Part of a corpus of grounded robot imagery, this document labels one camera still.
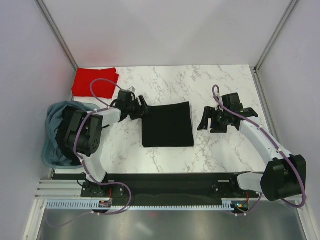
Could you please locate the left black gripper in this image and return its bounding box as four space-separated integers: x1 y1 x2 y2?
126 95 153 121

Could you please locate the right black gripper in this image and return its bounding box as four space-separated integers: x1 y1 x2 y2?
197 106 230 134

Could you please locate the black t shirt with logo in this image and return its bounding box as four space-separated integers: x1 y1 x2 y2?
142 101 194 148

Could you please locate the blue plastic laundry basket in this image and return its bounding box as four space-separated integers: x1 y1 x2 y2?
42 101 102 169

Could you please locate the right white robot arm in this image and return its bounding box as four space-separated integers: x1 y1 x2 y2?
197 106 307 208

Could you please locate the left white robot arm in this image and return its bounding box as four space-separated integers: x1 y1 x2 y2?
64 92 150 197

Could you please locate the folded red t shirt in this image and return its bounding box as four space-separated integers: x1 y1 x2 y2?
71 67 120 99

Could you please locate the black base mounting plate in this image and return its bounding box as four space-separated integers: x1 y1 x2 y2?
81 173 258 206

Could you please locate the black t shirt in basket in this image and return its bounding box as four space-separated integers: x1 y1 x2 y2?
55 105 80 167

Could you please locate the grey blue t shirt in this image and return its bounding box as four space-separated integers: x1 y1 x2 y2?
42 101 99 169

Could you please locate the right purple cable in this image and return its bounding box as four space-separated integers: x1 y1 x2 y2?
212 84 307 217

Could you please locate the purple cable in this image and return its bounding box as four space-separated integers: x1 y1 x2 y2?
45 78 133 227
212 84 307 217

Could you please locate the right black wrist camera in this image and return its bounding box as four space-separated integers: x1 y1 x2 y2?
221 92 244 112

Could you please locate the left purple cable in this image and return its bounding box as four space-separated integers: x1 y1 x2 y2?
45 78 133 227

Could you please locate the right aluminium frame post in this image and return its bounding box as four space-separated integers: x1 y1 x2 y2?
253 0 301 73

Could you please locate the aluminium frame post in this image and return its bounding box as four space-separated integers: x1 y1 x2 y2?
35 0 78 71
253 0 301 73

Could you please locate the white slotted cable duct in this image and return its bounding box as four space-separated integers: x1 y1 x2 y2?
45 199 244 211

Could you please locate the left aluminium frame post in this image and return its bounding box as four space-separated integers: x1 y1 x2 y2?
35 0 78 71

